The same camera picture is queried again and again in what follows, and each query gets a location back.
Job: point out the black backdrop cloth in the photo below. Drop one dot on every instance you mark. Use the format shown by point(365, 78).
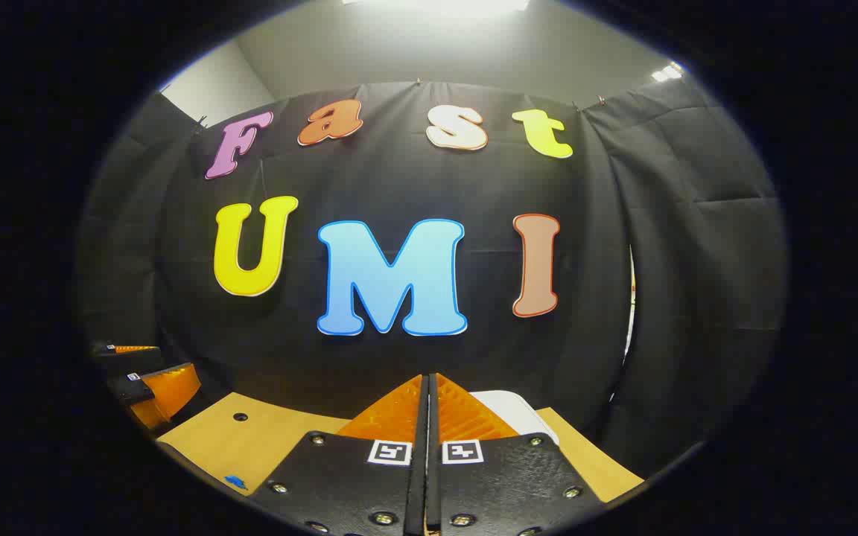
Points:
point(399, 186)

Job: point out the blue paper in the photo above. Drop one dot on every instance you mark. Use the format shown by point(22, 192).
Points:
point(236, 482)

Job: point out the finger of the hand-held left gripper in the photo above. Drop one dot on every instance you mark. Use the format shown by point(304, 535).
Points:
point(112, 359)
point(127, 388)

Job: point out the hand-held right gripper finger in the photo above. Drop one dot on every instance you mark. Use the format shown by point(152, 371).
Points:
point(420, 476)
point(435, 476)

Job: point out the white desktop garbage bin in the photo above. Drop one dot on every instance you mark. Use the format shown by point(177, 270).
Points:
point(518, 413)

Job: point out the wooden desktop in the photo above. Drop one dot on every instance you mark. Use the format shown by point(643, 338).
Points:
point(250, 443)

